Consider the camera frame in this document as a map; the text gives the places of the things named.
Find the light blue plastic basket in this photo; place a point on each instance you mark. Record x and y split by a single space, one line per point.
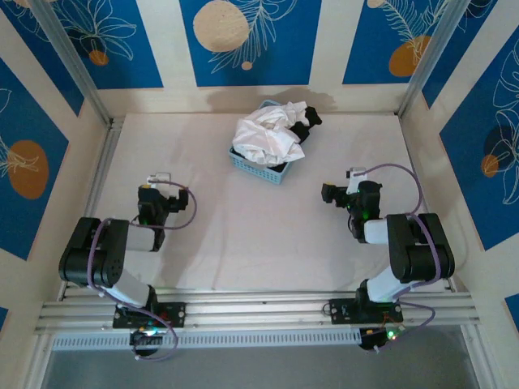
263 173

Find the white t-shirt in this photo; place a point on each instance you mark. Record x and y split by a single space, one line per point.
267 133

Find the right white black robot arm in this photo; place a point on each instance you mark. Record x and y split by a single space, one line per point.
421 247

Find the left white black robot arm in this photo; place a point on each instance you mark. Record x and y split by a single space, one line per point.
93 251

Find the black garment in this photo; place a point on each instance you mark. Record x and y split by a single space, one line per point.
310 117

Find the pale pink table cover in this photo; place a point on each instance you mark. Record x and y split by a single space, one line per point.
259 243

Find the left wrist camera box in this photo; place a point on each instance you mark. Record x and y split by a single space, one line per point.
159 178

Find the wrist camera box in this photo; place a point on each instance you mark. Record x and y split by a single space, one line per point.
355 175
159 178

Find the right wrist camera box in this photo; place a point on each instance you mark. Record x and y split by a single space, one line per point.
355 175

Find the aluminium side rail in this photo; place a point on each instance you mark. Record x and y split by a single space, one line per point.
413 166
109 142

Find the blue floral wall panel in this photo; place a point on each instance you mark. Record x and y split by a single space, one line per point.
466 162
24 101
365 40
134 48
284 48

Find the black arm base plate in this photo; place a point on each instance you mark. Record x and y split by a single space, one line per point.
342 311
176 314

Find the aluminium rail frame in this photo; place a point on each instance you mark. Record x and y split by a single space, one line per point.
259 312

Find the aluminium corner post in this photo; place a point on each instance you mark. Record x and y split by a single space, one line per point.
69 52
430 56

